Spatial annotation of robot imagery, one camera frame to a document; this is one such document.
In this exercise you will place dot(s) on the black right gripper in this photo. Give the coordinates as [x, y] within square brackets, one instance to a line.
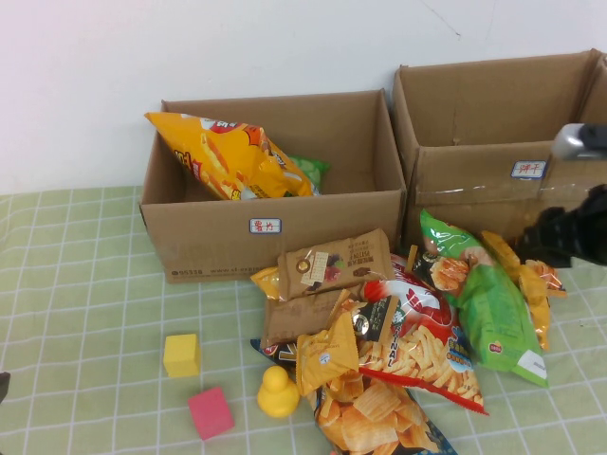
[585, 227]

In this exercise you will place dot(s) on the small yellow snack pack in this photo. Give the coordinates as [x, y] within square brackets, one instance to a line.
[327, 355]
[265, 282]
[535, 308]
[498, 251]

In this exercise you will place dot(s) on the small black orange snack pack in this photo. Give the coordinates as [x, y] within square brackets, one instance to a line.
[550, 280]
[374, 320]
[441, 275]

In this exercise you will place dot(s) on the large yellow chips bag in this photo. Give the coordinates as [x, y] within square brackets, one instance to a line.
[223, 156]

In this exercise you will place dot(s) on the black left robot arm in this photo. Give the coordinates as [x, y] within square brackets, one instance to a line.
[4, 386]

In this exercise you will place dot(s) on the white label with red writing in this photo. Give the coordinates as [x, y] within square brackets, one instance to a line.
[265, 226]
[527, 169]

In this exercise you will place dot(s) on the cardboard box with clear tape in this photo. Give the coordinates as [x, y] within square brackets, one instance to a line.
[474, 189]

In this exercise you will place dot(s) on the long green chips bag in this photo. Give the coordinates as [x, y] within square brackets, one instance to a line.
[493, 313]

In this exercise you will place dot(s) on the plain cardboard box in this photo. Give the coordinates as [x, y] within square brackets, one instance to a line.
[598, 99]

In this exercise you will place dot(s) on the red shrimp stick bag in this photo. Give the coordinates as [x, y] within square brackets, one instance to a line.
[417, 353]

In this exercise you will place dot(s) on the brown biscuit pack with picture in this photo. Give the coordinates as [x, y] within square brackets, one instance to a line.
[332, 270]

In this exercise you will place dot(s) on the green Lay's chips bag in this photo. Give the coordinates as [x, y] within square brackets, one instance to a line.
[313, 170]

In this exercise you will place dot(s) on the orange chip bag bottom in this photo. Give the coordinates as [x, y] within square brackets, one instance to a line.
[374, 417]

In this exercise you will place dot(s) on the plain brown biscuit pack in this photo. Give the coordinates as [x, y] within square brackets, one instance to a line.
[299, 317]

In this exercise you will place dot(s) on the yellow rubber duck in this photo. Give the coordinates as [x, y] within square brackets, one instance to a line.
[277, 395]

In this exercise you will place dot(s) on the cardboard box with printed base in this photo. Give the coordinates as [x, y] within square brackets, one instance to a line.
[199, 237]

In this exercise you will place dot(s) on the pink foam cube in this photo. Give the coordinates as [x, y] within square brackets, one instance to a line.
[211, 413]

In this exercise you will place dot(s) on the yellow foam cube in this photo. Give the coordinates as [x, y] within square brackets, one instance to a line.
[181, 355]

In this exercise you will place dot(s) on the green checked tablecloth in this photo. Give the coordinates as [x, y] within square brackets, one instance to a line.
[71, 308]

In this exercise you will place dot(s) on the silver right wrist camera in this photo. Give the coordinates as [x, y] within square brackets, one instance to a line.
[574, 142]

